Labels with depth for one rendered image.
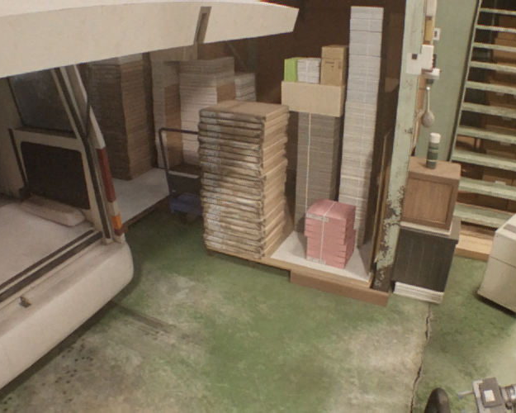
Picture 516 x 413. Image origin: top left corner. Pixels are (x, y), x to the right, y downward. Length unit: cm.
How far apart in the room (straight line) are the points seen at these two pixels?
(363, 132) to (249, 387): 177
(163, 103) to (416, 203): 285
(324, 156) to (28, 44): 261
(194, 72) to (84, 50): 386
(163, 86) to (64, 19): 387
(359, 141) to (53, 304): 213
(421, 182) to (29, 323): 220
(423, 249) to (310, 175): 99
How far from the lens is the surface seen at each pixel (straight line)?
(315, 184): 317
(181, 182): 352
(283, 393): 225
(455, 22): 326
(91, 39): 72
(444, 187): 261
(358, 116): 294
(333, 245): 291
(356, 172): 305
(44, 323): 212
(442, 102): 331
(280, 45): 717
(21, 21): 64
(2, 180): 315
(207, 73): 447
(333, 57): 294
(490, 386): 146
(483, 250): 362
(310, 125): 305
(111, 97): 436
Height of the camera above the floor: 172
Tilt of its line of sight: 25 degrees down
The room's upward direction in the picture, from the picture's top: straight up
